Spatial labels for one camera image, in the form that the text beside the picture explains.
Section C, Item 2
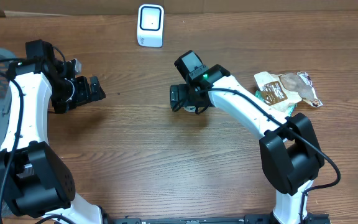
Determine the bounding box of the green lid jar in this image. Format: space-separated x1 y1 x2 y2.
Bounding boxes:
183 106 197 113

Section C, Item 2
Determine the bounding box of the light green snack bag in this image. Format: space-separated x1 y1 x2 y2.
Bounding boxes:
255 90 297 116

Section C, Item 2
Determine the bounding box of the brown pancake snack bag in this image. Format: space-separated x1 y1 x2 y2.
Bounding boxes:
254 72 323 113

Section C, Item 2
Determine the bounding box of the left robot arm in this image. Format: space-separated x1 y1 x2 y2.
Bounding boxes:
0 40 111 223

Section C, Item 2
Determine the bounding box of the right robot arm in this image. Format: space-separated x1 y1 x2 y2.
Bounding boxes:
170 50 329 223

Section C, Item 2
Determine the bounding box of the white barcode scanner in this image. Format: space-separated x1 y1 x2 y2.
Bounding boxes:
137 4 165 48

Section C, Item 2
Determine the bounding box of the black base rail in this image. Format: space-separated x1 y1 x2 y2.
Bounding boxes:
110 213 332 224

